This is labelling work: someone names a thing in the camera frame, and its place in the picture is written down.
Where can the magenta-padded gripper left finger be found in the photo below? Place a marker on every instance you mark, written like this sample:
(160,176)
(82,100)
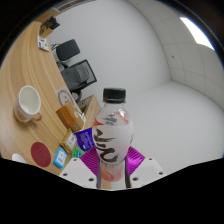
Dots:
(78,170)

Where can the white mug with bear print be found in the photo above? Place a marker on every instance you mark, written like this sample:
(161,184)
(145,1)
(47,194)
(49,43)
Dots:
(28,101)

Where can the purple box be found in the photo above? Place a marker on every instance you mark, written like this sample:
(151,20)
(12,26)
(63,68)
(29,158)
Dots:
(85,139)

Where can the flat round red coaster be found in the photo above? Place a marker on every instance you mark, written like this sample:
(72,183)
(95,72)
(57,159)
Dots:
(40,154)

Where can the tan box with white label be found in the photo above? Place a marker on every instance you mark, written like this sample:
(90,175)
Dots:
(69,141)

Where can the grey mesh office chair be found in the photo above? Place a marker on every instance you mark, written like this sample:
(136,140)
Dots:
(79,76)

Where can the white and green leaflet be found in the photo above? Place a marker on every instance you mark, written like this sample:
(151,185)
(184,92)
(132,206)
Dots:
(43,43)

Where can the brown wooden box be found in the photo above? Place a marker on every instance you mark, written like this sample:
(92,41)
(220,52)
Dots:
(70,116)

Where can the black office chair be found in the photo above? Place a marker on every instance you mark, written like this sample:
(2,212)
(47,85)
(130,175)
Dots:
(66,49)

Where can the ceiling light panel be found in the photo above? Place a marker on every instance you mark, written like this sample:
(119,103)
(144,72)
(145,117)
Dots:
(197,32)

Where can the wooden glass-door shelf unit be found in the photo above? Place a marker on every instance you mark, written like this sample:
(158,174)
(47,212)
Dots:
(73,4)

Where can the dark box on wooden stand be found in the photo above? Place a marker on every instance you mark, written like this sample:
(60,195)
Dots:
(49,26)

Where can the clear black-capped drink bottle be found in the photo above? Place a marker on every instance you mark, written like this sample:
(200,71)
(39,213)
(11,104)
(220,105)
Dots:
(112,140)

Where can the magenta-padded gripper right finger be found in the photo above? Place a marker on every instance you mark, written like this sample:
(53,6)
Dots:
(146,170)

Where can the light blue packet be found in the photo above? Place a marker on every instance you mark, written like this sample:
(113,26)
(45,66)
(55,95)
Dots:
(60,158)

